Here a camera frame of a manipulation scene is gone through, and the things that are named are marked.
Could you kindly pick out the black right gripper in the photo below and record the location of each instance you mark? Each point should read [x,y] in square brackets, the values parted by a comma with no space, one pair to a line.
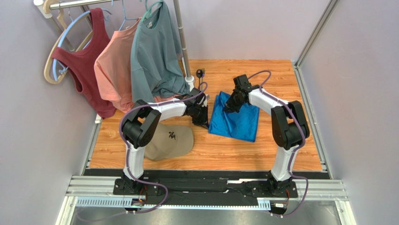
[232,102]

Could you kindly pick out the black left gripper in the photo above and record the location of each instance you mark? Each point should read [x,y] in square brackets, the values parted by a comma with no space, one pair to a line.
[203,121]

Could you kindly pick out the blue cloth napkin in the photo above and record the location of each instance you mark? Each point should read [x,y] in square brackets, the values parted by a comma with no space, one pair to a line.
[242,125]

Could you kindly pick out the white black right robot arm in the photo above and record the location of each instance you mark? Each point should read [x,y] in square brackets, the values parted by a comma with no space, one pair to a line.
[289,125]

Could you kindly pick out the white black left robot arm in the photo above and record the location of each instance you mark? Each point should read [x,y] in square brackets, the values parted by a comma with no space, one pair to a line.
[137,127]

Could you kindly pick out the white clothes rack foot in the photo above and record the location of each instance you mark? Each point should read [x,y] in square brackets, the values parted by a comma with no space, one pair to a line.
[190,82]

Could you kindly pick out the beige baseball cap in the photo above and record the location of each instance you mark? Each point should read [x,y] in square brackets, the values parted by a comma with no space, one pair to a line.
[169,141]

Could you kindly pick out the black spoon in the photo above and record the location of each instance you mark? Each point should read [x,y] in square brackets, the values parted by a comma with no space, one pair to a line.
[200,73]

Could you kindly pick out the teal t-shirt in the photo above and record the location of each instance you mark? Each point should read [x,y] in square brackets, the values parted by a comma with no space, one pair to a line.
[155,55]

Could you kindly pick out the pink t-shirt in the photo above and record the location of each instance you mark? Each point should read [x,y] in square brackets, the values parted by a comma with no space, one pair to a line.
[122,86]

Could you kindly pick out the teal clothes hanger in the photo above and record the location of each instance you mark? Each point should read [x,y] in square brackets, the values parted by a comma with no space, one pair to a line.
[149,9]

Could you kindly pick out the maroon tank top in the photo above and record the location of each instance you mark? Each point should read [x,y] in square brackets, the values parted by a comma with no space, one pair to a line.
[81,65]

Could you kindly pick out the light blue clothes hanger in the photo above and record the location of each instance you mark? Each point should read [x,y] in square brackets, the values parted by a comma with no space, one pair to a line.
[55,66]

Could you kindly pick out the wooden clothes hanger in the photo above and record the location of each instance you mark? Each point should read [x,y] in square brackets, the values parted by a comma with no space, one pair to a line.
[60,24]

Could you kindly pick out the metal clothes rack pole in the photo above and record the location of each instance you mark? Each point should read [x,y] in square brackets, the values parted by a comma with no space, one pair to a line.
[180,37]

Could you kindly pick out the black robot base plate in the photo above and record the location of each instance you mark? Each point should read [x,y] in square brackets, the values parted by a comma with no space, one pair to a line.
[252,188]

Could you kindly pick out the aluminium frame rail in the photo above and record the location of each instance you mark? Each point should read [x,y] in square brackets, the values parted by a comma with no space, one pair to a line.
[89,201]

